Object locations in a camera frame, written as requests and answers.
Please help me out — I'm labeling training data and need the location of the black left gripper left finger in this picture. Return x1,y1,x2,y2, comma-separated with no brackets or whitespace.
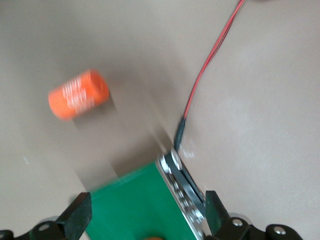
0,191,93,240

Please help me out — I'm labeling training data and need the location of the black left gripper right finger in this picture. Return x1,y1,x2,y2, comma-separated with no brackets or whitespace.
204,189,306,240

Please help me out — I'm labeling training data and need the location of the orange cylinder white print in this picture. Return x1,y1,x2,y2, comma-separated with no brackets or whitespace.
47,68,111,123

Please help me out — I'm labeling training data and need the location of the green conveyor belt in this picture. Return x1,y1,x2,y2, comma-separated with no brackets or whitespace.
86,147,216,240

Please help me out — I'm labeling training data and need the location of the red black motor wire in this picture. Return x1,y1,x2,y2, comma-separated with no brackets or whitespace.
173,0,246,152

